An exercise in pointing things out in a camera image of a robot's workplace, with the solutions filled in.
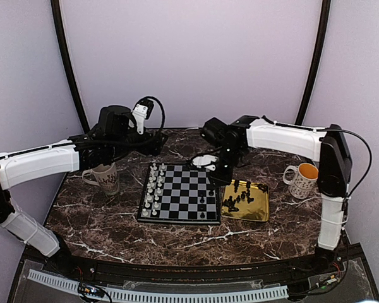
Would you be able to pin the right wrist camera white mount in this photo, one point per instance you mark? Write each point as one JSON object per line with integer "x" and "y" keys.
{"x": 205, "y": 161}

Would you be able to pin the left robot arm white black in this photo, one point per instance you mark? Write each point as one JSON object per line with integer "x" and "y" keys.
{"x": 118, "y": 132}

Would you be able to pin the black pawn corner square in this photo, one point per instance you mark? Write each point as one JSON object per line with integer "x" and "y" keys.
{"x": 202, "y": 215}

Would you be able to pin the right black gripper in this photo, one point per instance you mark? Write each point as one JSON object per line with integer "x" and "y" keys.
{"x": 225, "y": 179}

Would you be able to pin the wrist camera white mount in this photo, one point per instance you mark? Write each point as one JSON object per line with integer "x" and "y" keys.
{"x": 205, "y": 161}
{"x": 141, "y": 112}

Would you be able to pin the white slotted cable duct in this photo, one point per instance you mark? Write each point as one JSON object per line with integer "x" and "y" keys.
{"x": 112, "y": 294}

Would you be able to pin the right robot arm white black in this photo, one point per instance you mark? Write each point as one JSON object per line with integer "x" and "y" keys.
{"x": 329, "y": 163}

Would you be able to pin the right black frame post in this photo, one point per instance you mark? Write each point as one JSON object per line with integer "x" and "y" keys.
{"x": 315, "y": 61}

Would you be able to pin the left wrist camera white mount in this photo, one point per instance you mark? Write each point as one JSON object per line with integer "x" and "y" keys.
{"x": 141, "y": 112}

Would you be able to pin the yellow inside cactus mug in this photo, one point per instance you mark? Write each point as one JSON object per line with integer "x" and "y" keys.
{"x": 301, "y": 179}

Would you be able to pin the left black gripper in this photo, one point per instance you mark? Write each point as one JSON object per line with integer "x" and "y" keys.
{"x": 157, "y": 144}

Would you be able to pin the black white chess board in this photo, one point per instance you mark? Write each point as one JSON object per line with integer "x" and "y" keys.
{"x": 176, "y": 193}

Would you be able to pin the left black frame post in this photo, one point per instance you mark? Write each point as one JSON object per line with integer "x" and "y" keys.
{"x": 67, "y": 64}

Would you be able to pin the gold metal tray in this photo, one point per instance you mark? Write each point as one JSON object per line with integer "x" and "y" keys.
{"x": 246, "y": 200}

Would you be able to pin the tall cactus print mug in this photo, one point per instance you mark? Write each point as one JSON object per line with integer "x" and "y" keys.
{"x": 103, "y": 176}

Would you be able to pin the black frame post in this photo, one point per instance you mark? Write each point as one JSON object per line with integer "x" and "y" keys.
{"x": 67, "y": 64}
{"x": 315, "y": 61}

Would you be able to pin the black front rail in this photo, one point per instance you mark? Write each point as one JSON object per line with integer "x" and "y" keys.
{"x": 110, "y": 271}

